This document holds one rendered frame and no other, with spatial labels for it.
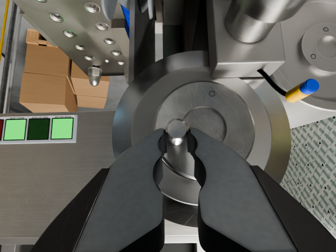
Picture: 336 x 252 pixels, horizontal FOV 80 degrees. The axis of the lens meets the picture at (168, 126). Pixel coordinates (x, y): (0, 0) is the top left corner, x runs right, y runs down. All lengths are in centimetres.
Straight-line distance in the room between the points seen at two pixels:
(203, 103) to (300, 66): 11
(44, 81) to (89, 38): 182
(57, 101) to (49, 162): 162
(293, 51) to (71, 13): 33
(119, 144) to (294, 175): 31
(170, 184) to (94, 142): 39
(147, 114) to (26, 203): 49
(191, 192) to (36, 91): 213
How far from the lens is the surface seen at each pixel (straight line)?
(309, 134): 36
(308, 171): 37
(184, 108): 15
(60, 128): 57
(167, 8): 58
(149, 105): 17
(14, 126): 64
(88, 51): 50
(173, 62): 19
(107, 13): 22
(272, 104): 19
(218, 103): 16
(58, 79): 225
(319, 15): 26
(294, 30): 24
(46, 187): 59
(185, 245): 61
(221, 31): 17
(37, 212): 60
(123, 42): 42
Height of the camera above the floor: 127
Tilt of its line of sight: 10 degrees down
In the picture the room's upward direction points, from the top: 179 degrees clockwise
